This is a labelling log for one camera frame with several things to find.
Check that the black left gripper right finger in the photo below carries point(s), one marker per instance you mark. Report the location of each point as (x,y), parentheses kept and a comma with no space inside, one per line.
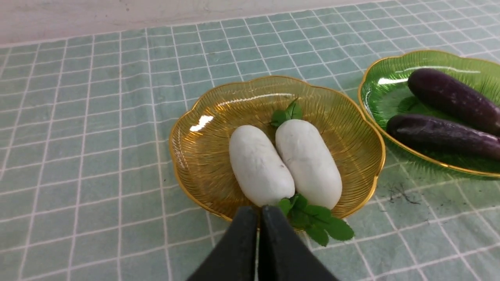
(282,254)

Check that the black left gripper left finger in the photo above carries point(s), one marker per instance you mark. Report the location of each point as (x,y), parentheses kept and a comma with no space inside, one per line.
(233,258)

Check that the white radish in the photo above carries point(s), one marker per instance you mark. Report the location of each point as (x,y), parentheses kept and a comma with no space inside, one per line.
(318,183)
(260,172)

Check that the purple eggplant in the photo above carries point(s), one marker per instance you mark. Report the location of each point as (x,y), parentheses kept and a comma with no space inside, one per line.
(456,99)
(418,131)

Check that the amber plastic plate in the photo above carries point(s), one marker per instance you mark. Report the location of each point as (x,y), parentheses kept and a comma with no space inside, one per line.
(199,141)

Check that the green plastic plate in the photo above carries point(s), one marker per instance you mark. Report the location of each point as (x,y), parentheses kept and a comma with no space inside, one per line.
(383,93)

